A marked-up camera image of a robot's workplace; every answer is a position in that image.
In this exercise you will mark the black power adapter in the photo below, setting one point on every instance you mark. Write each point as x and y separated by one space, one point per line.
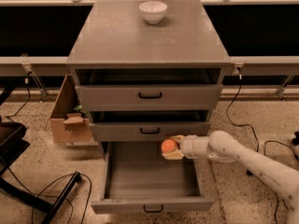
249 172

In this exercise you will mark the grey middle drawer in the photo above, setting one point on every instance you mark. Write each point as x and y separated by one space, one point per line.
122 126

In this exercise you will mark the grey bottom drawer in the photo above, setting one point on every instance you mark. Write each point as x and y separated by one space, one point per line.
138 179

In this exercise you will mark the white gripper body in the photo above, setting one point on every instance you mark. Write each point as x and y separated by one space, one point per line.
188 146

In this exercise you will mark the orange fruit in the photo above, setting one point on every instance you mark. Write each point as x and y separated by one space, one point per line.
169 145

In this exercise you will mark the black metal stand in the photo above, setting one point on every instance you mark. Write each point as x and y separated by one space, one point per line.
44 167

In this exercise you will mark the grey top drawer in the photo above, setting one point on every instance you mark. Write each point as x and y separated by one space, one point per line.
148 89

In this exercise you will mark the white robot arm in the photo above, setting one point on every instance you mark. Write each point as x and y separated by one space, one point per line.
221 146

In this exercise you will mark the grey drawer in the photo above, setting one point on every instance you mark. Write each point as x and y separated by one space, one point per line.
138 179
122 126
148 89

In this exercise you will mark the cardboard box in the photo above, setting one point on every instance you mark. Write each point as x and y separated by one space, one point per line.
68 125

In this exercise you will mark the grey drawer cabinet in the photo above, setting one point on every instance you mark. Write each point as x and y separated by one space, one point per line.
115 35

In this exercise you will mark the white ceramic bowl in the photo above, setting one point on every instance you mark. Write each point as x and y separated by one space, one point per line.
153 11

